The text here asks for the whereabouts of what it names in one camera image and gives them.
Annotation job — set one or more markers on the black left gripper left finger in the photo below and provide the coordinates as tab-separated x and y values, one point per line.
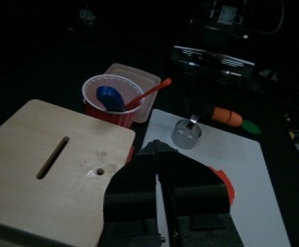
131	199

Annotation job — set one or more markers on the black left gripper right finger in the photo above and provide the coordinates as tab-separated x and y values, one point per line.
199	199

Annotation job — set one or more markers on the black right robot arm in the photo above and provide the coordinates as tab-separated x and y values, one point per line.
227	14

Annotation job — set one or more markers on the flat red dough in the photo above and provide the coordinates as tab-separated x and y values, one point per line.
227	186

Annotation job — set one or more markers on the round metal dough cutter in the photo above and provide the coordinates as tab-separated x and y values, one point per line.
185	141

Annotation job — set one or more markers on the wooden drawer box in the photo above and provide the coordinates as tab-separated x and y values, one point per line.
49	180

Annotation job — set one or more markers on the white plastic cutting board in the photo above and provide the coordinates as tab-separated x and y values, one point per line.
253	193

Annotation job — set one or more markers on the red plastic utensil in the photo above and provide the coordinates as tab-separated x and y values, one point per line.
151	92

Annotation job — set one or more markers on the orange toy carrot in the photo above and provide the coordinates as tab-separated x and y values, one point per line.
227	116

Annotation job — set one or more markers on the pink plastic container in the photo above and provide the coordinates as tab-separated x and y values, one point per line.
135	71

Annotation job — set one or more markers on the green toy leaf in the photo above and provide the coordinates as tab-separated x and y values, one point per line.
251	127

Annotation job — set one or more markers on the red paper cup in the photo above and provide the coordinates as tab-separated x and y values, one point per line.
110	117

